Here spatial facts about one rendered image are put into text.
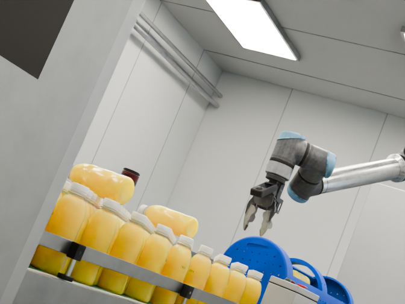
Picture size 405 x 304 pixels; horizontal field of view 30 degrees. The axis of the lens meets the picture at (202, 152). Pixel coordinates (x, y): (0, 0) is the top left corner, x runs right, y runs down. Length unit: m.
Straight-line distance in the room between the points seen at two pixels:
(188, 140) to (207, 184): 0.59
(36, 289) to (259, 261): 1.40
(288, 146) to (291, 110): 6.15
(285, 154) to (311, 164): 0.10
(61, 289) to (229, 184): 7.17
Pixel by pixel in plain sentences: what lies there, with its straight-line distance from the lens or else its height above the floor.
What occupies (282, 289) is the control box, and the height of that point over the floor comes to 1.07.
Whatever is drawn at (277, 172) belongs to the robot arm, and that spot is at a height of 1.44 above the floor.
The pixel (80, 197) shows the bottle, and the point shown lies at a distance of 1.64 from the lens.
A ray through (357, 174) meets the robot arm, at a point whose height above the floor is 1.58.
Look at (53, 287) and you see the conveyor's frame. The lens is 1.60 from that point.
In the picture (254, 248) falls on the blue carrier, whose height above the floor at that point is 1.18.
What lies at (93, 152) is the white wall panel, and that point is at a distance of 7.46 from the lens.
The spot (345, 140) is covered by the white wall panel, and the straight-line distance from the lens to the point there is 8.49.
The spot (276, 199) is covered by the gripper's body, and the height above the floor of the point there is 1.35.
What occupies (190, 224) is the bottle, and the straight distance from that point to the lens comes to 2.24.
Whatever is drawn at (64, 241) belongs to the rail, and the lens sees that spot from 1.61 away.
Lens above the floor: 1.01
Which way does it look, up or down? 9 degrees up
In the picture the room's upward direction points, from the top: 22 degrees clockwise
